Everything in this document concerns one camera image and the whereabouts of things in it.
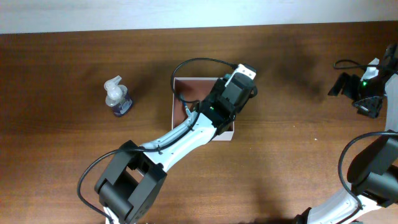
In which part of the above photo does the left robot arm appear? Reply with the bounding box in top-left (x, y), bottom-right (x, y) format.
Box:
top-left (95, 70), bottom-right (257, 223)

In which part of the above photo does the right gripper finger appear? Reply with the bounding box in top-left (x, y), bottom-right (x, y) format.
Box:
top-left (328, 72), bottom-right (354, 96)
top-left (353, 96), bottom-right (384, 118)

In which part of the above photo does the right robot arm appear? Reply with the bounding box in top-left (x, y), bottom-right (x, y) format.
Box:
top-left (293, 44), bottom-right (397, 224)

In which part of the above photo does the white cardboard box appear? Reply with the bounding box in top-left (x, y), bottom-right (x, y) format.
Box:
top-left (171, 77), bottom-right (235, 142)

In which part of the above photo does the blue white toothbrush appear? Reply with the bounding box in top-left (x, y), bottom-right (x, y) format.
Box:
top-left (179, 94), bottom-right (191, 117)

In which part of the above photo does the clear pump soap bottle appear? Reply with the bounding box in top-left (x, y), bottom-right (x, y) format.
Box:
top-left (104, 75), bottom-right (133, 117)

